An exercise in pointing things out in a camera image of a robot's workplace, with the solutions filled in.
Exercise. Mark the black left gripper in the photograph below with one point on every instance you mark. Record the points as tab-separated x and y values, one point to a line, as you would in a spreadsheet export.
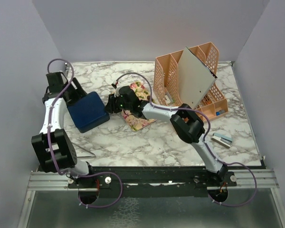
79	92

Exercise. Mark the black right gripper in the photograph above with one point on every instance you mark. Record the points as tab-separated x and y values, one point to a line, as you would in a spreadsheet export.
111	106

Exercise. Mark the blue box lid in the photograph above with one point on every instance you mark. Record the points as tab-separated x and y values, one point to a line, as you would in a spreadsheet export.
88	105

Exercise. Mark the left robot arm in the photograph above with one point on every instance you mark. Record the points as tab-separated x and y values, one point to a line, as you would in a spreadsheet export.
52	146

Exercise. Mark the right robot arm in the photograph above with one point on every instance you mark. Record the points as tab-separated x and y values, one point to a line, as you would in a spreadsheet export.
186	123

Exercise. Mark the floral serving tray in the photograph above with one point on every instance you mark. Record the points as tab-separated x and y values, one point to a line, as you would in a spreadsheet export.
136	123

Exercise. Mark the peach plastic desk organizer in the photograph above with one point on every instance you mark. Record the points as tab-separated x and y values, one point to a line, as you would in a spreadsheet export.
165	84

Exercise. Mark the grey board in organizer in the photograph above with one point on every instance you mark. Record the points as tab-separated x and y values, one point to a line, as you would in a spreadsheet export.
194	78

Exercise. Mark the small blue cap item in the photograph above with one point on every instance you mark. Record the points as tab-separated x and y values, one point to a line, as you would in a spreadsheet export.
219	112

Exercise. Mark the stapler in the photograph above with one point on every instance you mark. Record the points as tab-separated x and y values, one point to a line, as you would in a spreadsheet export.
222	140

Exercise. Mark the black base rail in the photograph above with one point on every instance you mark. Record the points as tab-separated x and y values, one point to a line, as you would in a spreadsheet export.
150	182

